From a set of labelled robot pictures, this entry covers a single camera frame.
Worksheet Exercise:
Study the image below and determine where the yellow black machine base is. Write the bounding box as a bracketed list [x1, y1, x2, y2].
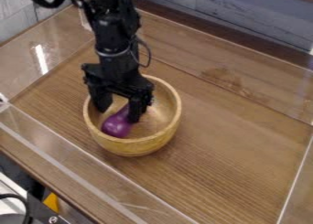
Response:
[0, 190, 97, 224]

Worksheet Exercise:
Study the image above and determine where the clear acrylic tray wall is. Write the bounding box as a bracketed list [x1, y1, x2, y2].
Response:
[0, 99, 198, 224]

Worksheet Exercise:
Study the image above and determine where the black cable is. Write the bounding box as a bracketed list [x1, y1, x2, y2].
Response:
[0, 193, 35, 224]

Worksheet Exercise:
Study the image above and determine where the brown wooden bowl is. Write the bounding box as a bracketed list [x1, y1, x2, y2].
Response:
[83, 75, 182, 157]

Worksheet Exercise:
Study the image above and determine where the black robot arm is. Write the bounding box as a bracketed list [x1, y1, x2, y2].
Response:
[33, 0, 154, 123]

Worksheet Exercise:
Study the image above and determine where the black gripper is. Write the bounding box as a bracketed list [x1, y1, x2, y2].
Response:
[82, 51, 154, 123]

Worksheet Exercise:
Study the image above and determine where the purple toy eggplant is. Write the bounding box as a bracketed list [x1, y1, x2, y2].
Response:
[102, 105, 133, 138]

